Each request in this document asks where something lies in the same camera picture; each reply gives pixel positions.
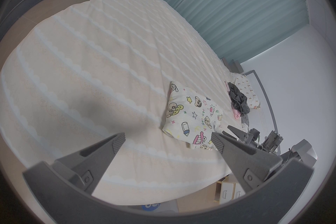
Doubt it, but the white wooden bedside table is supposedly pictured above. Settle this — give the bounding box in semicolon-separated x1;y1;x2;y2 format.
212;173;247;204

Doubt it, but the pink garment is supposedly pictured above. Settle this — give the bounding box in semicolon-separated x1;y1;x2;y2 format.
225;80;242;120

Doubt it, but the white printed pyjama top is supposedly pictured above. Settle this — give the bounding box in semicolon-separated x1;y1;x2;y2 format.
162;81;224;150

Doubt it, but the grey bedside table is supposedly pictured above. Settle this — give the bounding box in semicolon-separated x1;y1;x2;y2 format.
221;57;244;73

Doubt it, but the bed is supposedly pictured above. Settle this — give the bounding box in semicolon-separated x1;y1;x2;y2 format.
0;0;279;206

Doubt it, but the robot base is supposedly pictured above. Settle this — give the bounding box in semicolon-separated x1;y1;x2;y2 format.
126;199;180;215

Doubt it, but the black garment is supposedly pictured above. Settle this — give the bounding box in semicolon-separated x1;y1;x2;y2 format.
227;82;250;116

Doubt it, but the blue-green curtain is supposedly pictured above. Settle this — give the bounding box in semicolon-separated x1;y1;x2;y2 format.
78;0;310;61

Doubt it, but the grey garment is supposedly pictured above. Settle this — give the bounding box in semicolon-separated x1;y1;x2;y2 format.
241;113;250;130

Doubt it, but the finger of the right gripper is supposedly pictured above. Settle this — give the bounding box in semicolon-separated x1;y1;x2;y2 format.
227;125;248;141
222;131;239;141

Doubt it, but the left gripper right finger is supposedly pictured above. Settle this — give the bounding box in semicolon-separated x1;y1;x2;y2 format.
211;132;282;194

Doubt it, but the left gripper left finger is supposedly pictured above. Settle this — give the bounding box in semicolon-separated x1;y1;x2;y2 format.
54;132;126;194

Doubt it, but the white printed pillow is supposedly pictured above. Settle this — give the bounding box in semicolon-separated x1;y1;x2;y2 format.
231;72;261;110

